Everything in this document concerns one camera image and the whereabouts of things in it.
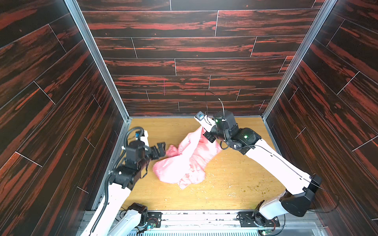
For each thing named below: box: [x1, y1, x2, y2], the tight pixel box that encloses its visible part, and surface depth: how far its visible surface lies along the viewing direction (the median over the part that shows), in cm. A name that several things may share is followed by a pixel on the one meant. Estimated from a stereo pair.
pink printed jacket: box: [152, 126, 222, 190], surface depth 81 cm
